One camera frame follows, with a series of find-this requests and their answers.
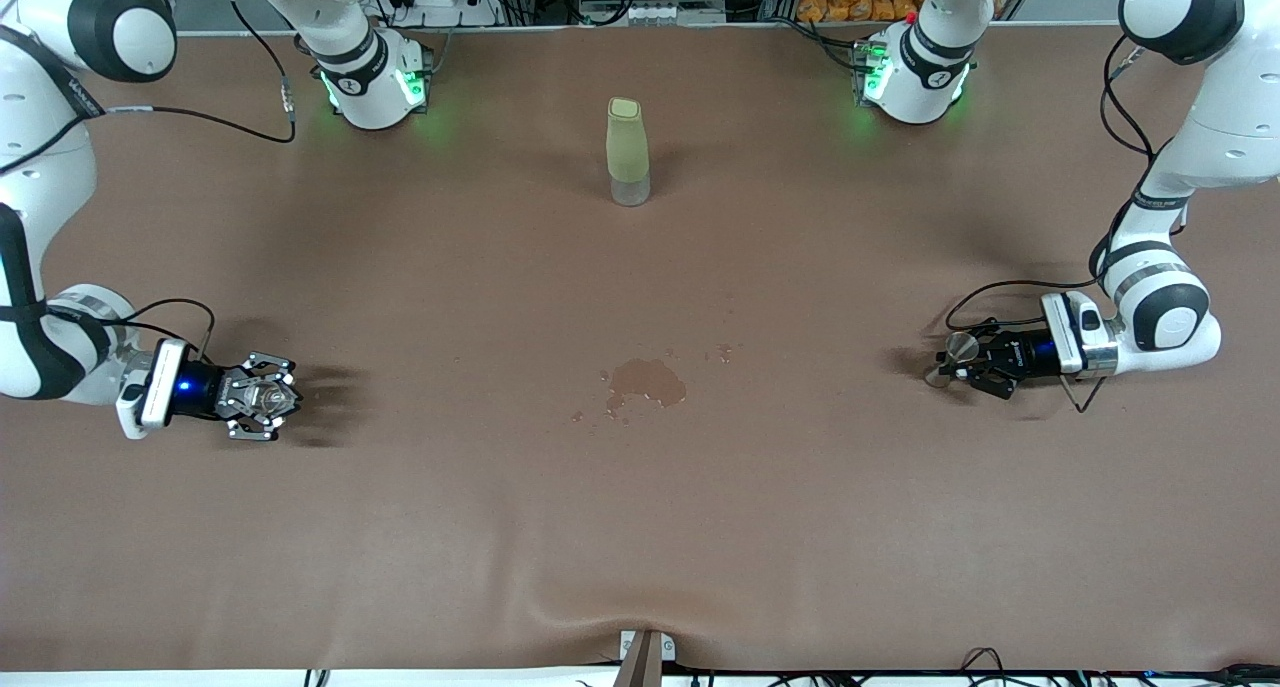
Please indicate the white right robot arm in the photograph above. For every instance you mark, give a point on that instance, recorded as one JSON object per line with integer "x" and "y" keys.
{"x": 40, "y": 167}

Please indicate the clear glass beaker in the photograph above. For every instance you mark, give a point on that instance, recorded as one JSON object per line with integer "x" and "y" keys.
{"x": 262, "y": 399}

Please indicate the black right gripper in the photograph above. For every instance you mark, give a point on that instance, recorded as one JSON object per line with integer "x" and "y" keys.
{"x": 203, "y": 388}

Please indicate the brown wooden post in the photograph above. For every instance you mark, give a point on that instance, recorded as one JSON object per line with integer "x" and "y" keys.
{"x": 640, "y": 667}

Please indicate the white mounting plate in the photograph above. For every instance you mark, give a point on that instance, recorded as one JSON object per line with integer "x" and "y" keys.
{"x": 668, "y": 647}

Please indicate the brown liquid spill puddle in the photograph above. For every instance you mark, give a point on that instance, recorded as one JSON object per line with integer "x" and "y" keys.
{"x": 645, "y": 379}

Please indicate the brown table cover sheet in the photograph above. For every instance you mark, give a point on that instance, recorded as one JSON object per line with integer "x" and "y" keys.
{"x": 640, "y": 527}

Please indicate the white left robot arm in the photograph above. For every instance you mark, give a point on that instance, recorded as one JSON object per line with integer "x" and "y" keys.
{"x": 1230, "y": 117}

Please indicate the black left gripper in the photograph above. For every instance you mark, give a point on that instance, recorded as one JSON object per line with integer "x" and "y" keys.
{"x": 1022, "y": 352}

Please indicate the steel hourglass measuring jigger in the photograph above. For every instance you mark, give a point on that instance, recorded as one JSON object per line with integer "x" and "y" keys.
{"x": 962, "y": 347}

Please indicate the pale green bottle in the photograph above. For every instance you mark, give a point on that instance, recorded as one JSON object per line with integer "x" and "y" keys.
{"x": 627, "y": 147}

